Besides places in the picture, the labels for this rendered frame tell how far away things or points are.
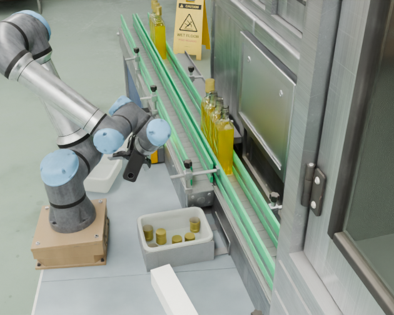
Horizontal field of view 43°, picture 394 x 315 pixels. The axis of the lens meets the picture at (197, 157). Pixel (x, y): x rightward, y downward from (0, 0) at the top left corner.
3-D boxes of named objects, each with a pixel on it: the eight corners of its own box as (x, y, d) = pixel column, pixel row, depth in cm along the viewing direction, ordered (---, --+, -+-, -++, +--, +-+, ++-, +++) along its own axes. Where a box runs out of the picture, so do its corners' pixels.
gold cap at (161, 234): (157, 245, 164) (156, 235, 162) (155, 239, 167) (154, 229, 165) (167, 244, 165) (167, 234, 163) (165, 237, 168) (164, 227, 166)
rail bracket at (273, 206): (289, 229, 155) (294, 195, 148) (269, 233, 154) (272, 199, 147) (284, 221, 158) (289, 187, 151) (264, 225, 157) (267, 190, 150)
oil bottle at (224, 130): (232, 174, 180) (234, 122, 168) (217, 176, 179) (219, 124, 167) (227, 165, 184) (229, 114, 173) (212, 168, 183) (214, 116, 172)
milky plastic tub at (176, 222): (214, 259, 162) (215, 238, 157) (146, 271, 157) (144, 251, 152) (200, 224, 176) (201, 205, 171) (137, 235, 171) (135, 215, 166)
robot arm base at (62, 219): (45, 235, 158) (37, 210, 153) (54, 206, 171) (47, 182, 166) (93, 230, 158) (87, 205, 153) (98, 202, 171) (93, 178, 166)
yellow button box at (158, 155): (164, 162, 210) (163, 147, 205) (146, 165, 208) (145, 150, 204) (161, 154, 215) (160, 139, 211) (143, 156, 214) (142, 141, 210)
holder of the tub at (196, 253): (230, 256, 163) (231, 238, 159) (146, 272, 157) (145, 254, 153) (215, 223, 177) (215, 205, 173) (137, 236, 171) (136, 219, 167)
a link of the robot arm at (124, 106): (111, 105, 144) (141, 129, 146) (126, 89, 153) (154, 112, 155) (98, 122, 148) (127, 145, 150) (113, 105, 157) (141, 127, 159)
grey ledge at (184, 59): (240, 156, 207) (241, 132, 201) (220, 159, 205) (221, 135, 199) (185, 69, 284) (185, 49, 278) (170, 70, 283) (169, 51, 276)
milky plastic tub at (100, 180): (127, 167, 209) (126, 149, 205) (110, 199, 191) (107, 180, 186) (88, 162, 212) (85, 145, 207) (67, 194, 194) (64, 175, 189)
